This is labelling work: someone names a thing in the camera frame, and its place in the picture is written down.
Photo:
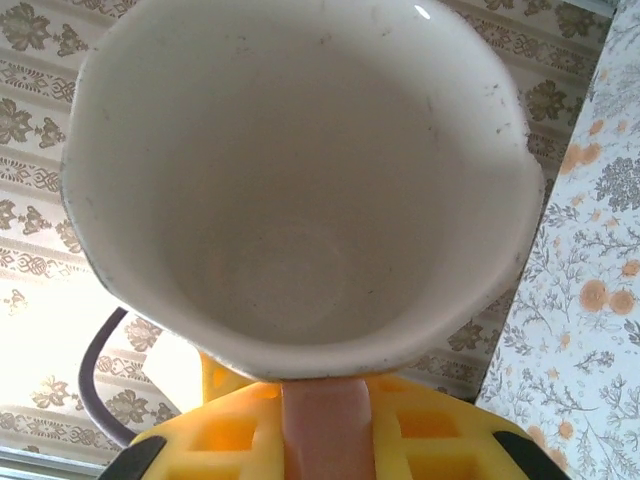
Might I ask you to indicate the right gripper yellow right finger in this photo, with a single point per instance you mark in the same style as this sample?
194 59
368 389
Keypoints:
440 440

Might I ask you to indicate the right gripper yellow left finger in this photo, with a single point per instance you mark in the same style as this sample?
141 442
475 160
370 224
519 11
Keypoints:
210 445

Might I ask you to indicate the pink faceted mug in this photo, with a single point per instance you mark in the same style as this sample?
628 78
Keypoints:
300 175

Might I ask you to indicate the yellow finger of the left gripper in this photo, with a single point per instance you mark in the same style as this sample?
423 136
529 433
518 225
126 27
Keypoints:
220 380

